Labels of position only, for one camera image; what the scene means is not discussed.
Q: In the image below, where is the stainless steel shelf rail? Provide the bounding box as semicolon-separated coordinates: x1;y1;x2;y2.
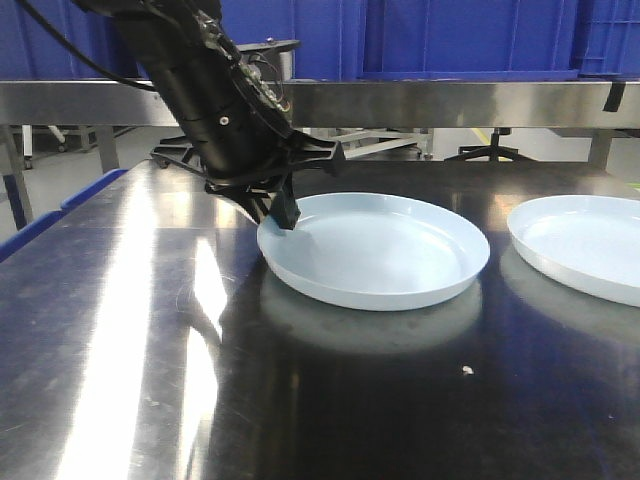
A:
1;80;639;129

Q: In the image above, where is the steel shelf leg left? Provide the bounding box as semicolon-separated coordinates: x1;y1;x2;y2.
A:
1;125;34;230

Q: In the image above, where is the white metal frame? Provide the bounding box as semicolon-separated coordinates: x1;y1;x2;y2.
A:
301;127;434;161

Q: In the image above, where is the black tape strip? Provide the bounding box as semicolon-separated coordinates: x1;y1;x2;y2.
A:
603;81;626;113

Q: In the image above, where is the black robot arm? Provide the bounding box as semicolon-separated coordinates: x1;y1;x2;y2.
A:
78;1;345;230

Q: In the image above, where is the black cable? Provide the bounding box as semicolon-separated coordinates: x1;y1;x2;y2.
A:
14;0;157;93

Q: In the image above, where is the blue plastic crate left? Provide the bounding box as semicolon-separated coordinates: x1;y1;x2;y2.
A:
1;1;364;81

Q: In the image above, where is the light blue plate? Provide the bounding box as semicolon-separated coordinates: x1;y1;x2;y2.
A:
507;195;639;307
257;192;490;311

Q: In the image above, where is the black office chair base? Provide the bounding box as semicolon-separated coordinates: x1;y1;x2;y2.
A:
445;127;526;162

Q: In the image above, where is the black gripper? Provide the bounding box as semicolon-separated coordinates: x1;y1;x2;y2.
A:
151;130;346;230

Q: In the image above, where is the blue plastic crate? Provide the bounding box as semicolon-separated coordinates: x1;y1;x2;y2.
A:
359;0;639;81
1;1;364;81

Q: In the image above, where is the blue plastic crate right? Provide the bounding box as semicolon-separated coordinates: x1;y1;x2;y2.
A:
359;0;639;81

